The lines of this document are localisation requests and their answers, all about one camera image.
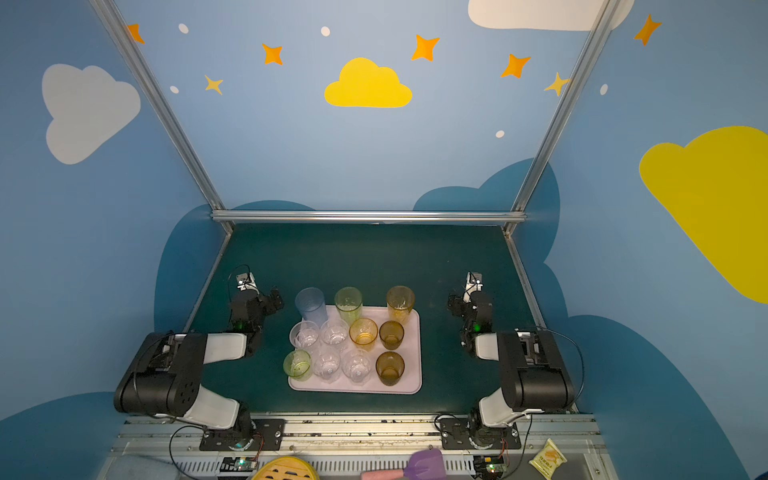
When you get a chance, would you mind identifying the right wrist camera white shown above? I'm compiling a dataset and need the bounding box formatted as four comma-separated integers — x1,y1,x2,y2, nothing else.
465,272,483,295

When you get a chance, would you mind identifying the tall green cup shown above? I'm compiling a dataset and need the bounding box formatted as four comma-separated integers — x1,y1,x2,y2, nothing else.
334,286,363,325

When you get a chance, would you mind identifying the small green cup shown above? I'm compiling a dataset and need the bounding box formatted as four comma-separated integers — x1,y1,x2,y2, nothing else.
283,349,313,381

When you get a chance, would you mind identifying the yellow transparent cup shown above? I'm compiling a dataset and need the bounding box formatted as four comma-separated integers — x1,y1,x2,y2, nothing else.
349,317,378,351

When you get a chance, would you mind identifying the purple toy shovel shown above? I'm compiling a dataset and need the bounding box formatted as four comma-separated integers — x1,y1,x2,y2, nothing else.
360,449,447,480

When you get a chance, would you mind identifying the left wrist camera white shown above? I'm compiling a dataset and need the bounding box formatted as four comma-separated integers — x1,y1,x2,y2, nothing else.
236,272,259,291

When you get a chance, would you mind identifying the yellow round lid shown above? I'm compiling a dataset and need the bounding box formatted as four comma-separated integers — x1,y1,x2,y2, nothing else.
251,456,319,480

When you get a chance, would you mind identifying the aluminium frame rear bar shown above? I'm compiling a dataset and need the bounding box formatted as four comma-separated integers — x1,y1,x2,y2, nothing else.
212,210,526,224

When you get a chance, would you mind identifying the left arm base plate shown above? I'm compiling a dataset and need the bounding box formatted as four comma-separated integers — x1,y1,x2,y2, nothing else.
199,418,286,452

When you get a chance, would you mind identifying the tall blue textured cup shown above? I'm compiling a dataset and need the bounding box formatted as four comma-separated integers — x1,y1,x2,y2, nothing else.
294,287,328,325

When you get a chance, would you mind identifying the yellow snack packet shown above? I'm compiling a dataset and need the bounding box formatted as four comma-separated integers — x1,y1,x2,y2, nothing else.
528,438,568,480

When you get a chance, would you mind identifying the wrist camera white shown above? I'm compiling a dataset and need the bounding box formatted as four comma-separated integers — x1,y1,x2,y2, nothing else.
236,272,259,291
465,272,483,295

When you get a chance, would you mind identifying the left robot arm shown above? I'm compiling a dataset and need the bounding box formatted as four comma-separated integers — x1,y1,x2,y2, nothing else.
113,287,285,451

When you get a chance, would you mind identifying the tall yellow cup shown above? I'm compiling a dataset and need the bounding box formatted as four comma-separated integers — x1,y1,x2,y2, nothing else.
386,285,415,324

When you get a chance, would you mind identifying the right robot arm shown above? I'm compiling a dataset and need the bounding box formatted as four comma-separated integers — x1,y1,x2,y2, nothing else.
447,290,577,449

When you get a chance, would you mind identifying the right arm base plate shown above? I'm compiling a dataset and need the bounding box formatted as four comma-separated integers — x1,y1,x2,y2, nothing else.
436,417,522,450

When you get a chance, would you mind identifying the brown textured cup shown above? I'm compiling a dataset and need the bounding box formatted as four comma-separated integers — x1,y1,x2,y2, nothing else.
375,351,405,386
378,321,405,350

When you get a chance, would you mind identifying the pink plastic tray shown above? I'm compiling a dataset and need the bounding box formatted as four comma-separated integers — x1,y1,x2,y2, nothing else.
288,310,422,395

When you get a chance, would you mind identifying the clear faceted glass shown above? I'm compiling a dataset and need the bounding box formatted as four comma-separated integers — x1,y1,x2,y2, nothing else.
311,346,342,382
342,348,373,384
289,320,321,353
320,319,349,351

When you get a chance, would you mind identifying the clear faceted glass back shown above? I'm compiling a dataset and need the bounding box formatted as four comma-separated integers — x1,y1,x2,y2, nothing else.
320,319,349,351

